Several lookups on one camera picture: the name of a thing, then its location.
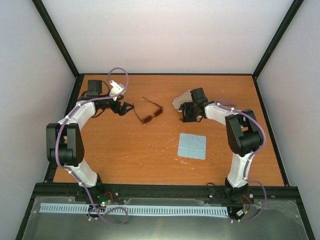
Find flag pattern glasses case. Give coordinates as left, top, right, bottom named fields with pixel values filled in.
left=172, top=89, right=193, bottom=112

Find brown tinted sunglasses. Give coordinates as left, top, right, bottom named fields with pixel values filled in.
left=132, top=96, right=164, bottom=126

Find blue cleaning cloth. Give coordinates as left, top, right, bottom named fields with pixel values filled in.
left=177, top=133, right=207, bottom=160

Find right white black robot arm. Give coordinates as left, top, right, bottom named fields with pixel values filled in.
left=172, top=87, right=266, bottom=201

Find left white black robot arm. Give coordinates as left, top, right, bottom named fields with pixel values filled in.
left=46, top=79, right=134, bottom=202

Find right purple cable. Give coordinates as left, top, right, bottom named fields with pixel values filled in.
left=216, top=99, right=268, bottom=223

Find purple cable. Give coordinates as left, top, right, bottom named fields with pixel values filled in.
left=216, top=99, right=268, bottom=223
left=54, top=67, right=130, bottom=225

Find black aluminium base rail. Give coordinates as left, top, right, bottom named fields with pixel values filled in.
left=33, top=182, right=300, bottom=204

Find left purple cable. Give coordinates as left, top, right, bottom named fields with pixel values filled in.
left=54, top=67, right=130, bottom=225

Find light blue slotted cable duct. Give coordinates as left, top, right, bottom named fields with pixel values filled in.
left=38, top=203, right=228, bottom=218

